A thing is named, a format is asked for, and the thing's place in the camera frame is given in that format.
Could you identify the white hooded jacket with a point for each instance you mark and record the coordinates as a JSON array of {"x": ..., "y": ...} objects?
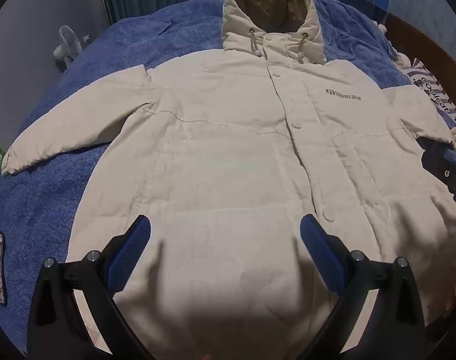
[{"x": 231, "y": 150}]

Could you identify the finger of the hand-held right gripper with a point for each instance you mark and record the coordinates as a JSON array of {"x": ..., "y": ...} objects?
[{"x": 447, "y": 174}]

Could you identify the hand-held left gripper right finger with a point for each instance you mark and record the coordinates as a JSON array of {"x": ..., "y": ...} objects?
[{"x": 320, "y": 247}]

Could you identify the blue fleece blanket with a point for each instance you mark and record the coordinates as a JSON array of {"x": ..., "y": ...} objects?
[{"x": 63, "y": 180}]

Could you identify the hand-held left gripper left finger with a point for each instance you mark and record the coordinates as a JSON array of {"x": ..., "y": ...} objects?
[{"x": 132, "y": 247}]

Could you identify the white standing fan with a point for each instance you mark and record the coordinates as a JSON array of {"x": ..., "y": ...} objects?
[{"x": 66, "y": 43}]

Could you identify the wooden headboard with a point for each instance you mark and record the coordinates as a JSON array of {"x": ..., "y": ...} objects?
[{"x": 423, "y": 41}]

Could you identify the striped pillow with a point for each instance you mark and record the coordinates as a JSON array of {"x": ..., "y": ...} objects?
[{"x": 436, "y": 93}]

